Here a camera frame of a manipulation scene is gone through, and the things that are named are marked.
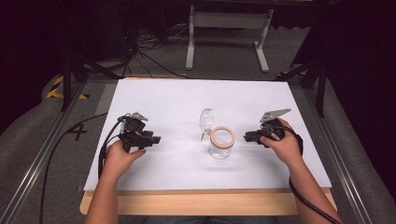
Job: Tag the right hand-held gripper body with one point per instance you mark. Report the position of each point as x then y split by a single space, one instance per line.
272 124

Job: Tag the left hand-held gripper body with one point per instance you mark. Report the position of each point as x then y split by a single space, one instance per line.
135 132

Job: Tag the person's right hand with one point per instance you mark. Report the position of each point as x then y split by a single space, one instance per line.
285 146

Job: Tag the person's left hand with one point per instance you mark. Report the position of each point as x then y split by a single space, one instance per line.
120 158

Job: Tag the glass jar with wooden rim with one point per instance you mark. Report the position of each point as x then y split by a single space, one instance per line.
221 141

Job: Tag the clear glass lid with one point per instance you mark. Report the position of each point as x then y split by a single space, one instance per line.
206 119

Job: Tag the white sheet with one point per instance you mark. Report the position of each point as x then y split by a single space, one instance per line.
202 99

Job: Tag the black tripod stand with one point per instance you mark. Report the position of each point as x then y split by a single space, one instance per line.
316 77
70 77

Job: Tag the yellow black hazard tape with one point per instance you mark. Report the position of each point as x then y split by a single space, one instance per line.
56 90

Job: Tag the white metal stand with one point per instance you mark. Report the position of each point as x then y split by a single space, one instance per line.
229 20

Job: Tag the aluminium rail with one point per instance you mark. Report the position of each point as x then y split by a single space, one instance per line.
339 161
34 161

